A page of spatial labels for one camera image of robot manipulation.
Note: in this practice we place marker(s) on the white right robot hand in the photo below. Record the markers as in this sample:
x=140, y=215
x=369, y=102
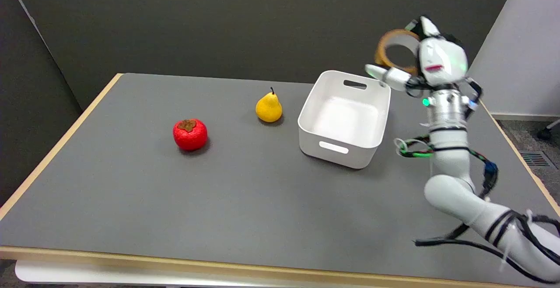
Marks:
x=439, y=62

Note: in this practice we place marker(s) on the yellow tape roll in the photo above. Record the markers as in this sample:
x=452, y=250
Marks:
x=390, y=41

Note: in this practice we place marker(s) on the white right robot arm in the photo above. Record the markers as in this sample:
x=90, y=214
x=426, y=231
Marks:
x=455, y=165

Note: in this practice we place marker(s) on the white plastic box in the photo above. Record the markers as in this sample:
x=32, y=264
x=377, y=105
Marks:
x=345, y=119

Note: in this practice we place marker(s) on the black chair caster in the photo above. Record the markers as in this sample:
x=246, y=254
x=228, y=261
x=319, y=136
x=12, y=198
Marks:
x=545, y=133

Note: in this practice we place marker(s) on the floor vent grille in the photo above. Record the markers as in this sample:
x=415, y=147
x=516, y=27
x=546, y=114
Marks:
x=534, y=159

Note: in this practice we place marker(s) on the yellow pear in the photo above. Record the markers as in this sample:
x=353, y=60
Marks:
x=268, y=107

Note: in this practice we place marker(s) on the red persimmon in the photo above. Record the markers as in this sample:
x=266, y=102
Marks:
x=190, y=134

